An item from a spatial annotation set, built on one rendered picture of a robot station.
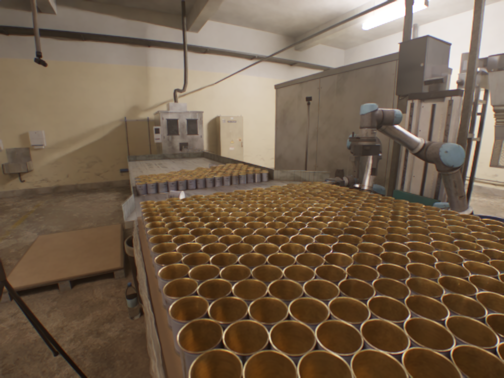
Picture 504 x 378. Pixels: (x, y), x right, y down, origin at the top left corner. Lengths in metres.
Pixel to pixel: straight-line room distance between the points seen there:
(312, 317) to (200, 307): 0.21
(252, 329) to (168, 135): 6.04
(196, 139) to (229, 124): 1.78
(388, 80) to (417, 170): 1.51
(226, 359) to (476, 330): 0.40
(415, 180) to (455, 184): 0.57
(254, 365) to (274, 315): 0.13
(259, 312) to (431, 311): 0.32
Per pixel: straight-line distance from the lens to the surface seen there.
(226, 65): 8.57
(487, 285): 0.72
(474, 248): 0.90
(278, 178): 2.18
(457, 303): 0.62
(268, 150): 9.07
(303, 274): 0.60
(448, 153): 1.46
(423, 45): 2.91
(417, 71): 2.88
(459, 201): 1.63
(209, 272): 0.61
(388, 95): 3.29
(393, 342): 0.49
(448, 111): 1.95
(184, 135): 6.41
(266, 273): 0.60
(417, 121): 2.07
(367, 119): 1.21
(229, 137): 7.94
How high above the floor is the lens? 1.51
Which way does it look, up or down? 14 degrees down
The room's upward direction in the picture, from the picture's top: straight up
